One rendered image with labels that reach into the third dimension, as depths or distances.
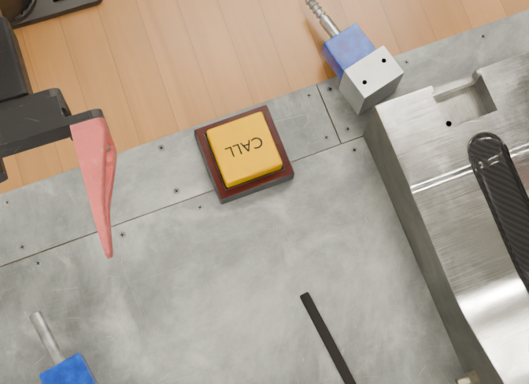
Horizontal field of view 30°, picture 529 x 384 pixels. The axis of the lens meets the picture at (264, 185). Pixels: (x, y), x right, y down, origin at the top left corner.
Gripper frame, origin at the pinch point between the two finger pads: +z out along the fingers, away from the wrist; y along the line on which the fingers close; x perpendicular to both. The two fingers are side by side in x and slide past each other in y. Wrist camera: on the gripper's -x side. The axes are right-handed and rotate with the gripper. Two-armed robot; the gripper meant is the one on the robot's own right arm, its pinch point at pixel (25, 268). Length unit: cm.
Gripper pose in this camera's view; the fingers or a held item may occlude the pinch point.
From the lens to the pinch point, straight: 60.1
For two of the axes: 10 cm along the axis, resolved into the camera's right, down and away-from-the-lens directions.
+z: 3.2, 9.2, -2.2
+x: -0.4, 2.4, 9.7
